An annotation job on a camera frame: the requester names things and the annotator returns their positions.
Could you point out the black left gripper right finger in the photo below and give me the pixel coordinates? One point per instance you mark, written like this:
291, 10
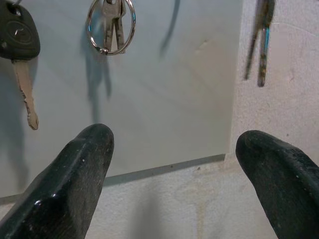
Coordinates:
286, 186

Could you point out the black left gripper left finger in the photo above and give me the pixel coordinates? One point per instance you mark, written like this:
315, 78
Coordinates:
62, 186

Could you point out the slim silver key pair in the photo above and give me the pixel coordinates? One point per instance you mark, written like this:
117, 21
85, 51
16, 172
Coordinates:
264, 49

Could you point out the black car key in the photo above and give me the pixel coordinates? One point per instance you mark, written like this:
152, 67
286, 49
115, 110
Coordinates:
17, 39

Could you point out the grey wall board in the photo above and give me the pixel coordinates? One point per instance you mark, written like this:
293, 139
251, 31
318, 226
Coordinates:
162, 99

